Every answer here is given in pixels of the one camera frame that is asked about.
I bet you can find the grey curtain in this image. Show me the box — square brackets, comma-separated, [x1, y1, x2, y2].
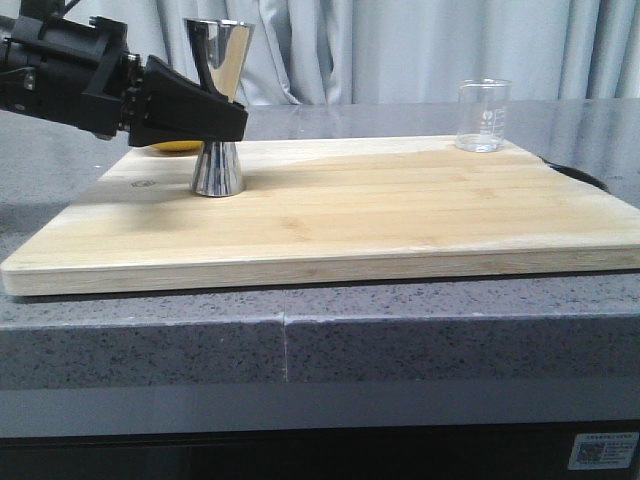
[70, 1, 639, 105]

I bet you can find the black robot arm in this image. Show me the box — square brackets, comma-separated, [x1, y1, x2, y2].
[1, 1, 248, 147]

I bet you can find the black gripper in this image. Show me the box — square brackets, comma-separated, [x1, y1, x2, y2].
[1, 15, 248, 147]

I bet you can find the small glass measuring beaker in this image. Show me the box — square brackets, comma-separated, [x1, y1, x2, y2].
[455, 78, 513, 153]

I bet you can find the black board handle strap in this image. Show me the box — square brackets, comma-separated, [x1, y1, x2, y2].
[543, 158, 610, 192]

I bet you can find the yellow lemon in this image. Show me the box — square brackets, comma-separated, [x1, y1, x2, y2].
[151, 140, 202, 152]

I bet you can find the steel double jigger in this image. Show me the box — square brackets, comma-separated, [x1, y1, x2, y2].
[184, 18, 254, 197]

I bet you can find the wooden cutting board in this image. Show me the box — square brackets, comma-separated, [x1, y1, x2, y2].
[1, 136, 639, 296]

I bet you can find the white QR code label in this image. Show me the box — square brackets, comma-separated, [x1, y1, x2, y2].
[567, 432, 639, 471]

